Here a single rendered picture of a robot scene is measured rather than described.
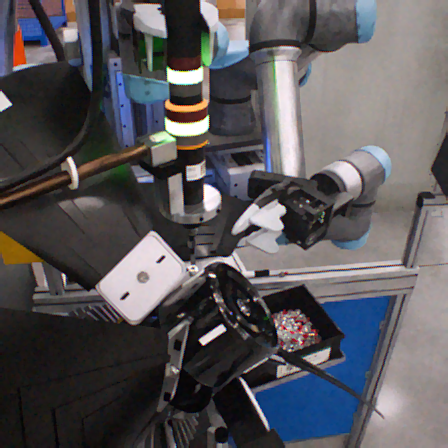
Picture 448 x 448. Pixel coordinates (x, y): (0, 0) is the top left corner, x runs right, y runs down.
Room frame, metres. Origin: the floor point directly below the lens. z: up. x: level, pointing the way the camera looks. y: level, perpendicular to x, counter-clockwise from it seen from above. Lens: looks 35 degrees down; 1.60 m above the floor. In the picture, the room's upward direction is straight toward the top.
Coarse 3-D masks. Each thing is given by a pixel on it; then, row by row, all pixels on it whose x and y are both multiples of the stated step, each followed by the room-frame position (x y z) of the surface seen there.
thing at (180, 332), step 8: (184, 320) 0.33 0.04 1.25; (176, 328) 0.31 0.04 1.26; (184, 328) 0.33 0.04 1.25; (176, 336) 0.31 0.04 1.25; (184, 336) 0.33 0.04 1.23; (184, 344) 0.33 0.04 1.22; (168, 352) 0.29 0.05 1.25; (176, 352) 0.31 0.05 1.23; (176, 360) 0.31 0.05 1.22; (168, 384) 0.29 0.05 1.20; (176, 384) 0.31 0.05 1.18; (160, 400) 0.28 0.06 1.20; (160, 408) 0.28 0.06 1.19
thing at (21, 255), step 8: (0, 232) 0.74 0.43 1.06; (0, 240) 0.74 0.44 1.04; (8, 240) 0.74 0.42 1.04; (0, 248) 0.74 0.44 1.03; (8, 248) 0.74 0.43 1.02; (16, 248) 0.74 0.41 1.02; (24, 248) 0.74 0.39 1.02; (8, 256) 0.74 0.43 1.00; (16, 256) 0.74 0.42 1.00; (24, 256) 0.74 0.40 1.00; (32, 256) 0.74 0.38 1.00
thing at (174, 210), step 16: (160, 144) 0.43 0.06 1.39; (176, 144) 0.44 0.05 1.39; (144, 160) 0.43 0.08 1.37; (160, 160) 0.43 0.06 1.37; (176, 160) 0.44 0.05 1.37; (160, 176) 0.42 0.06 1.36; (176, 176) 0.44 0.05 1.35; (160, 192) 0.45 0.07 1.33; (176, 192) 0.44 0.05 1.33; (208, 192) 0.48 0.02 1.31; (160, 208) 0.46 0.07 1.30; (176, 208) 0.44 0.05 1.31; (192, 208) 0.45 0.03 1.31; (208, 208) 0.45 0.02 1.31
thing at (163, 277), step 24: (144, 240) 0.42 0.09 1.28; (120, 264) 0.40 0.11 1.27; (144, 264) 0.41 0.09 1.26; (168, 264) 0.42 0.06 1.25; (96, 288) 0.37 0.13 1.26; (120, 288) 0.38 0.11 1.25; (144, 288) 0.39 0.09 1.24; (168, 288) 0.40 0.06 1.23; (120, 312) 0.37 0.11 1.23; (144, 312) 0.37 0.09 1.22
